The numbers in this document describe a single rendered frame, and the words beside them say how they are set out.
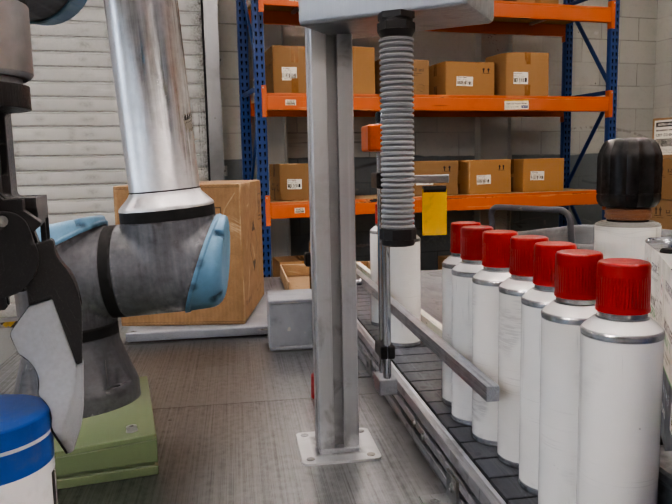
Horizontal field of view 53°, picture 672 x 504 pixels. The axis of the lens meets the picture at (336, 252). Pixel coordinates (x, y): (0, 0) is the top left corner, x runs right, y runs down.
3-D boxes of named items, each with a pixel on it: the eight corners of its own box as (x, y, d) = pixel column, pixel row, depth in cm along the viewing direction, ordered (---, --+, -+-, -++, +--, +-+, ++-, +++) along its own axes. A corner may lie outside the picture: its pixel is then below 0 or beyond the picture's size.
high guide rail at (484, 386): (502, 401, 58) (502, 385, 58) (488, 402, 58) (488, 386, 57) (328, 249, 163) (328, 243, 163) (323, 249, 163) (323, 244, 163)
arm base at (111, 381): (142, 408, 81) (132, 326, 80) (4, 432, 77) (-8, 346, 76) (139, 379, 95) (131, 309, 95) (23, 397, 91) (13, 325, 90)
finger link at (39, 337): (117, 403, 45) (58, 276, 43) (117, 437, 39) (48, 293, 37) (71, 424, 44) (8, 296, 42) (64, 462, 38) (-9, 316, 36)
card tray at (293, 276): (392, 293, 169) (392, 277, 169) (288, 298, 165) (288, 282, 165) (369, 274, 199) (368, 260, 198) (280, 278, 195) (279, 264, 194)
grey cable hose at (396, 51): (421, 246, 62) (420, 8, 59) (383, 248, 62) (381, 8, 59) (411, 242, 66) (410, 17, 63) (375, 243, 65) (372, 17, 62)
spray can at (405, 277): (425, 346, 101) (424, 208, 98) (391, 348, 100) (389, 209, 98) (416, 337, 106) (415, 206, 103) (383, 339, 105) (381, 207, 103)
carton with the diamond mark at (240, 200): (245, 324, 130) (239, 183, 127) (120, 326, 131) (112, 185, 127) (264, 294, 160) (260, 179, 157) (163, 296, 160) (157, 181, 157)
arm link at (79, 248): (40, 322, 91) (26, 221, 90) (140, 312, 91) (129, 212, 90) (0, 341, 79) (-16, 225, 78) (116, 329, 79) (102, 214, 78)
